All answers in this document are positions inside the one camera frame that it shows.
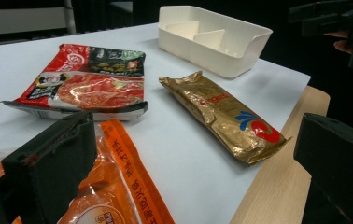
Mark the red and black sauce packet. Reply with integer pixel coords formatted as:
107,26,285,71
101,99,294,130
0,43,149,121

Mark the wooden table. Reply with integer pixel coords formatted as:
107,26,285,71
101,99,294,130
230,85,332,224

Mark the gold foil packet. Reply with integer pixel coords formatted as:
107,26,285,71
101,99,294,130
158,70,291,166

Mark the white table mat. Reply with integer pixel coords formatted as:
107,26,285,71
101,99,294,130
0,22,312,224

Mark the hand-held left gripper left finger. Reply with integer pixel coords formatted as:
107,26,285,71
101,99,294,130
1,110,98,224

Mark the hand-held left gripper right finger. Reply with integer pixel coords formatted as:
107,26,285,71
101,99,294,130
293,113,353,224

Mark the orange sauce packet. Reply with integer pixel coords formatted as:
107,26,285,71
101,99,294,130
0,119,177,224

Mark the white plastic storage box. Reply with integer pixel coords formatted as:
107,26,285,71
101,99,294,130
158,5,274,79

